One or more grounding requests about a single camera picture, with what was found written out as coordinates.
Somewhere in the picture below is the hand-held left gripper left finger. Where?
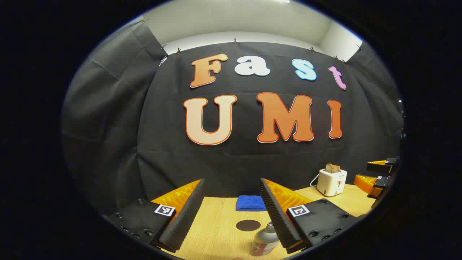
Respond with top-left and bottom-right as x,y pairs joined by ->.
103,178 -> 206,253

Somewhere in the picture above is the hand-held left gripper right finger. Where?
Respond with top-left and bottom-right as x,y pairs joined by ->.
259,178 -> 365,254

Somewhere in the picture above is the silver water bottle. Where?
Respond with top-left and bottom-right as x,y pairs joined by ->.
251,221 -> 280,257

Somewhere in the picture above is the dark round coaster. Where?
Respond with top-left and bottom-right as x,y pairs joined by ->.
236,220 -> 261,232

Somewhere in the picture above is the blue towel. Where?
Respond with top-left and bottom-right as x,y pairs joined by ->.
236,195 -> 267,212

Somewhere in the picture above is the white toaster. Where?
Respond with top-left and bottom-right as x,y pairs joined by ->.
317,168 -> 348,197

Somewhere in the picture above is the black backdrop cloth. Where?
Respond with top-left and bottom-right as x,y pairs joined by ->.
61,18 -> 405,217

